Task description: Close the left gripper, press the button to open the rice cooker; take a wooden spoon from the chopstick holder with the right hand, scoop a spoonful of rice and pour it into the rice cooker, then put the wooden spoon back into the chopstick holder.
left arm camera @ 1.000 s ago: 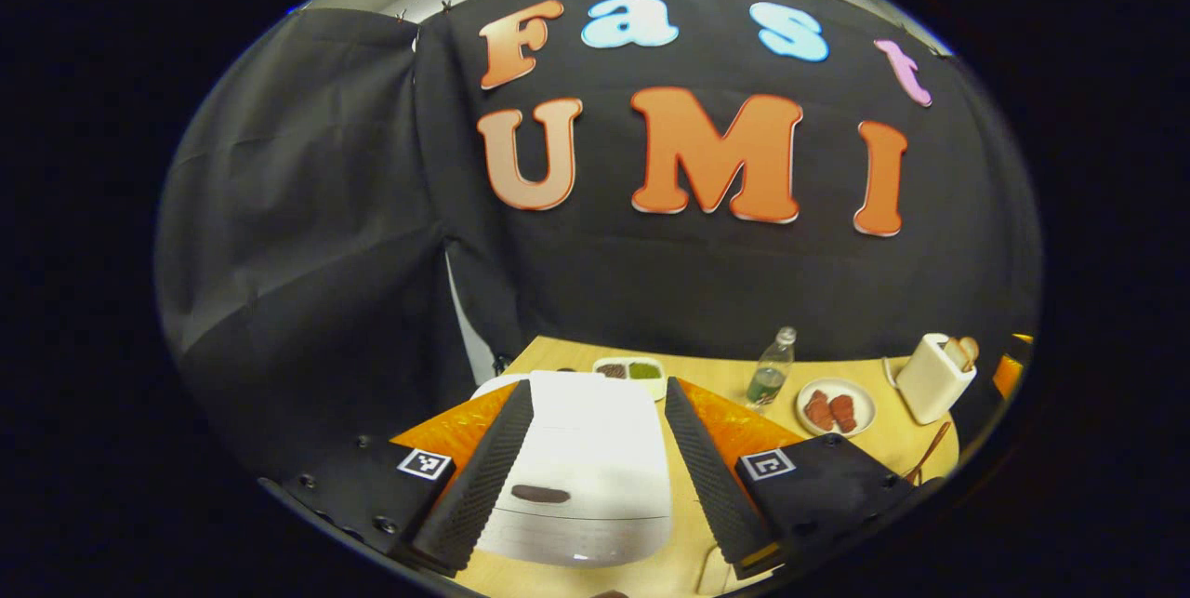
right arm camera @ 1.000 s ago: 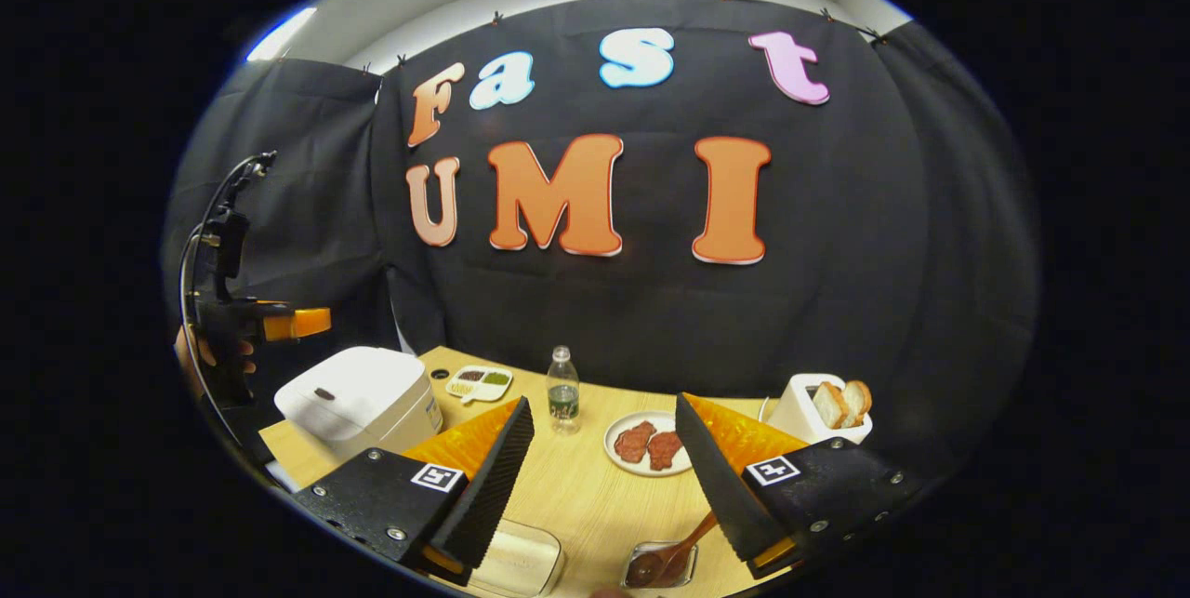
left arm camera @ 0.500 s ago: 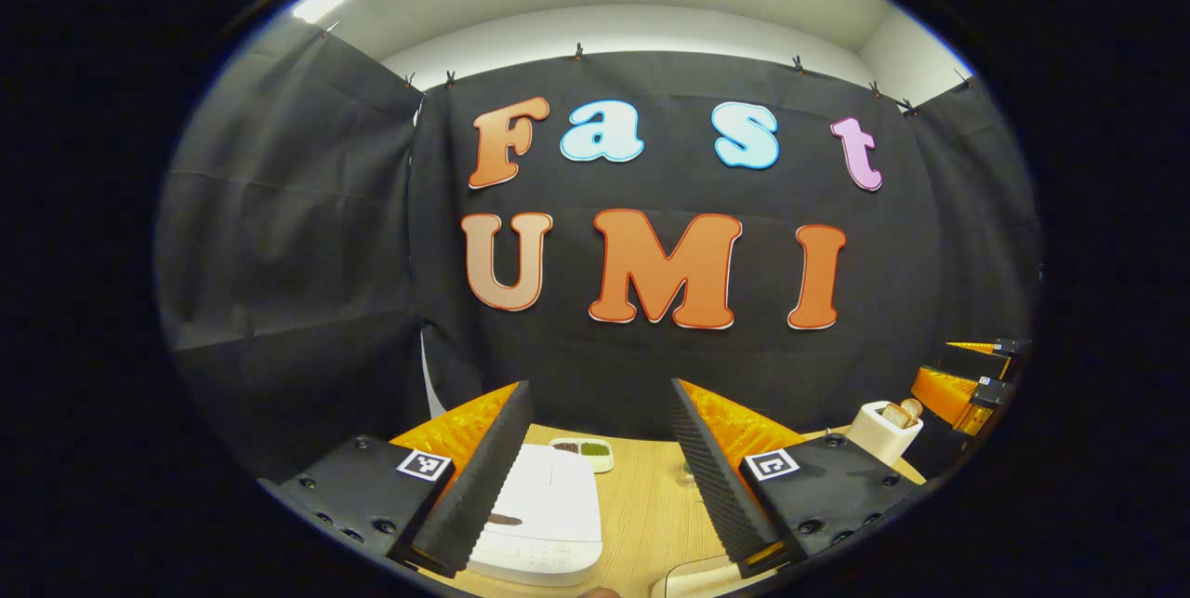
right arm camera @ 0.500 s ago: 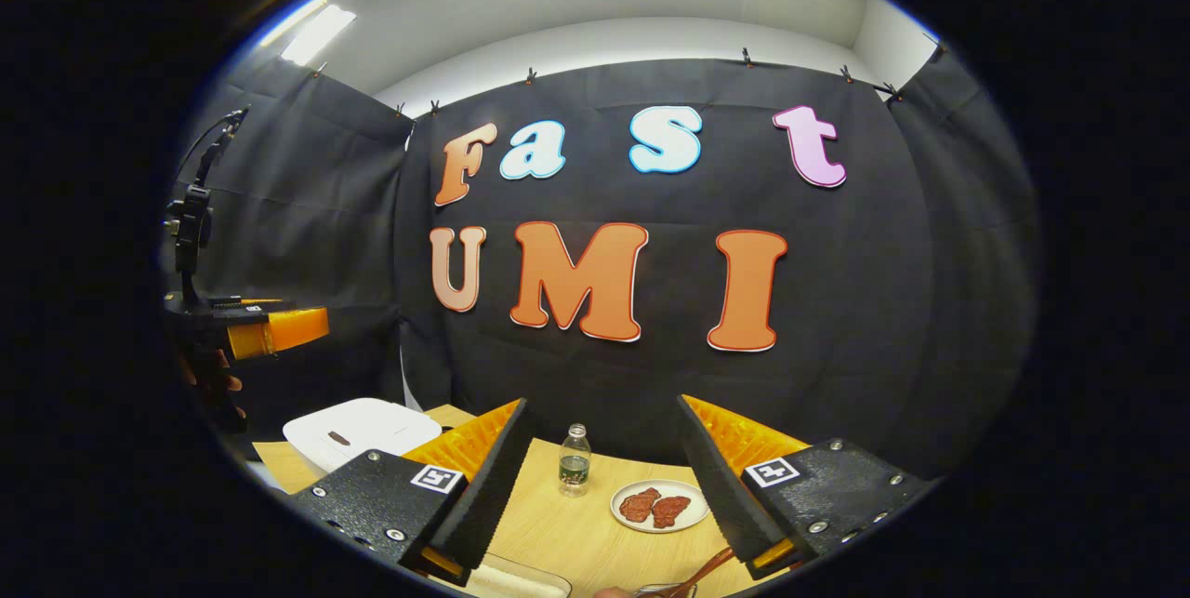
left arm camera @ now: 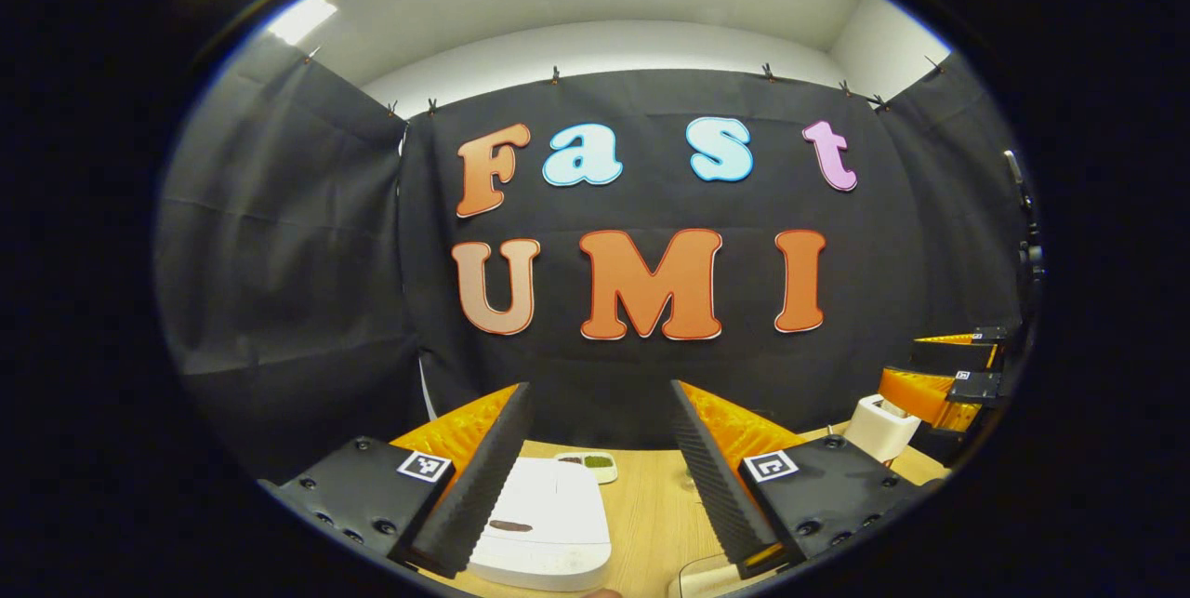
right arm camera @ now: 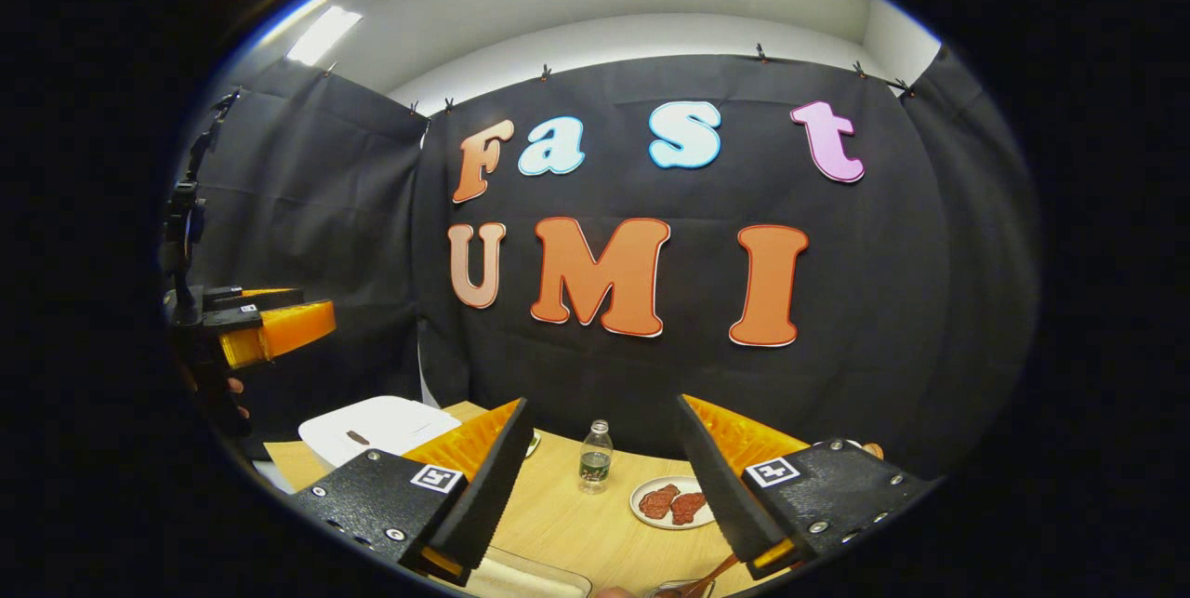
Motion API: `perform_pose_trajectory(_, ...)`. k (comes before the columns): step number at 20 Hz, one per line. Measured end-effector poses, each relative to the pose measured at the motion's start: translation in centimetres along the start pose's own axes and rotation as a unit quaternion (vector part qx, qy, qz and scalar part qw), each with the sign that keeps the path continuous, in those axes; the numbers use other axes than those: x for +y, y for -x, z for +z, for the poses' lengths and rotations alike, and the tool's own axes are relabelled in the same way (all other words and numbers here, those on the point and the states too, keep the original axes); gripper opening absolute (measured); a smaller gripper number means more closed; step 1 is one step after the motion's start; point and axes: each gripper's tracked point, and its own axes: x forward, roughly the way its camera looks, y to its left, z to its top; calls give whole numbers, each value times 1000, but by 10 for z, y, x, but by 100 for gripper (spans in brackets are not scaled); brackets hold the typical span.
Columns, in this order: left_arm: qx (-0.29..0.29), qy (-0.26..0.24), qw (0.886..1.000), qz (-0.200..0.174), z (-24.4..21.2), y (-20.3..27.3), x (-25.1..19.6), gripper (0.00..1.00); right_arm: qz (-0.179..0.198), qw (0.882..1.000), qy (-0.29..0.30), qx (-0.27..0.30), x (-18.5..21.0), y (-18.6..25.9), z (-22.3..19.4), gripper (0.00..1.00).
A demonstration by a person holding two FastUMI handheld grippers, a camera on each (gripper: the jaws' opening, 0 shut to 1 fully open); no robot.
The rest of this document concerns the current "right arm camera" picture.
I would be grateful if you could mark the white rice cooker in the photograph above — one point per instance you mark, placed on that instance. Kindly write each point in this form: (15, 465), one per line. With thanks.
(372, 426)

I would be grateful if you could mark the white round plate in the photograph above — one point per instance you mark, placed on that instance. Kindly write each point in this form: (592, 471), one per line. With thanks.
(683, 483)

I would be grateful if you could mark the black backdrop cloth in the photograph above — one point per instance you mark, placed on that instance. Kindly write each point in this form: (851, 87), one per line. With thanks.
(883, 300)

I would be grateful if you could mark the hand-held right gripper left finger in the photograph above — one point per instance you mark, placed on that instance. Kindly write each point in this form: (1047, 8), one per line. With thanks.
(488, 505)

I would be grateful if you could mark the brown wooden spoon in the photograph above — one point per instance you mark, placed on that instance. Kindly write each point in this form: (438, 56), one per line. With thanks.
(720, 570)

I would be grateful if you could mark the clear plastic rice box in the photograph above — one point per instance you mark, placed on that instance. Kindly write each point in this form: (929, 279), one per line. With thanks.
(530, 579)

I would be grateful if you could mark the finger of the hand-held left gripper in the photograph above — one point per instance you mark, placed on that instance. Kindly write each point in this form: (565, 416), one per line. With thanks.
(256, 295)
(288, 330)

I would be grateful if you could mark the clear water bottle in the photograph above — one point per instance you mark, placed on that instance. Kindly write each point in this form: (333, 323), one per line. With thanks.
(595, 468)

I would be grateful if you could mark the row of black cloth clips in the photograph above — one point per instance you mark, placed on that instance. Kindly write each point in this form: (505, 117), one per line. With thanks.
(760, 53)

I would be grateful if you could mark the ceiling light panel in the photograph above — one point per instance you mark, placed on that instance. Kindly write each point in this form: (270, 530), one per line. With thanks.
(323, 35)

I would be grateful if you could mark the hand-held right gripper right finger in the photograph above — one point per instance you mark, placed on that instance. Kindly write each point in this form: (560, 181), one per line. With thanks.
(716, 496)

